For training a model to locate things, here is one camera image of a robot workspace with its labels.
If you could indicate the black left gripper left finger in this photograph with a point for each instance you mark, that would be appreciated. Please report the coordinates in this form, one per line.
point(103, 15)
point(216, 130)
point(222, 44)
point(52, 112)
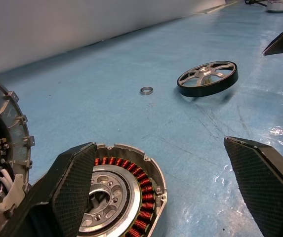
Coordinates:
point(64, 187)

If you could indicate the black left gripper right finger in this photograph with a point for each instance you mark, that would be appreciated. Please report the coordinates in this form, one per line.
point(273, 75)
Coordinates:
point(267, 187)

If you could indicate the motor stator with copper coils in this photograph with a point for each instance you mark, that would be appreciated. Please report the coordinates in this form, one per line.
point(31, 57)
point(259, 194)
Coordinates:
point(145, 187)

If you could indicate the black rotor wheel silver spokes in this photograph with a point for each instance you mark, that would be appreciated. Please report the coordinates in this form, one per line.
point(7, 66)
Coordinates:
point(205, 92)

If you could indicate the silver round motor housing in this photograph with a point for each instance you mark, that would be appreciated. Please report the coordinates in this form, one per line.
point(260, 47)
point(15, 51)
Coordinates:
point(279, 6)

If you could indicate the grey motor rotor disc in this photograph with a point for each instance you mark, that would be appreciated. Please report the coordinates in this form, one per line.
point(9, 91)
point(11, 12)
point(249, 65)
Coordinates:
point(15, 118)

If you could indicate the blue plastic table cover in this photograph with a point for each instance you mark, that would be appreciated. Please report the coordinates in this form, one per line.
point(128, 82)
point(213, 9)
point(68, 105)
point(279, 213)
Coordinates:
point(131, 123)

